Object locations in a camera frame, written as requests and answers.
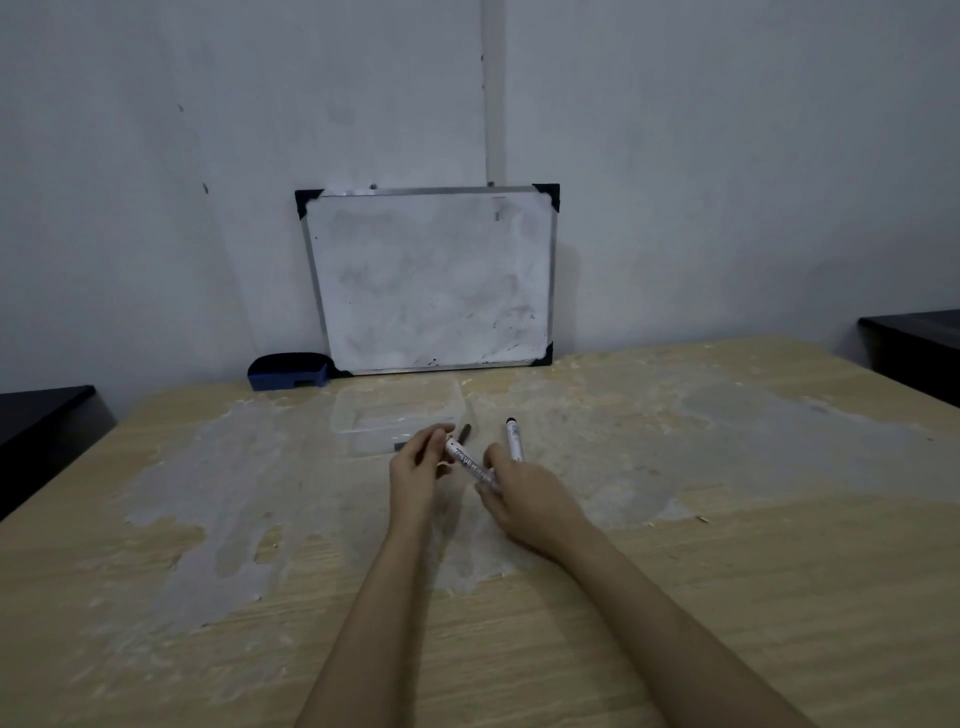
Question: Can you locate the metal framed whiteboard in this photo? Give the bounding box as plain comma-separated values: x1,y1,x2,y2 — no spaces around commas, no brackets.
294,183,562,377

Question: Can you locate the clear plastic container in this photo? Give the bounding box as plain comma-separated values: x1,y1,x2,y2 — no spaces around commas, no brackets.
330,378,471,459

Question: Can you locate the person's right forearm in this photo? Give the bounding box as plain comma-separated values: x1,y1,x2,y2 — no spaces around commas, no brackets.
564,526,817,728

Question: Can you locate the person's right hand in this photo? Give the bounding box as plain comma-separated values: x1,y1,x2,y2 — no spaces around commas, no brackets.
474,442,603,565

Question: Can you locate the white wall conduit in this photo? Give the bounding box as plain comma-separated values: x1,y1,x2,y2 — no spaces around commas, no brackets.
479,0,509,188

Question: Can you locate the blue whiteboard eraser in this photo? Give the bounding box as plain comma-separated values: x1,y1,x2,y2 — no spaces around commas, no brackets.
247,353,336,393

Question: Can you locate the black side table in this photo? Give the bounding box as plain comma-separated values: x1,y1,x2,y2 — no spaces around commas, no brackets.
0,384,119,521
858,309,960,411

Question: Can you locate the person's left forearm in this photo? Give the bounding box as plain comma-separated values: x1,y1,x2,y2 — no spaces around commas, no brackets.
294,517,436,728

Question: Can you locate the person's left hand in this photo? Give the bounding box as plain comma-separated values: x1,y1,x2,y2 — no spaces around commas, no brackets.
388,423,458,528

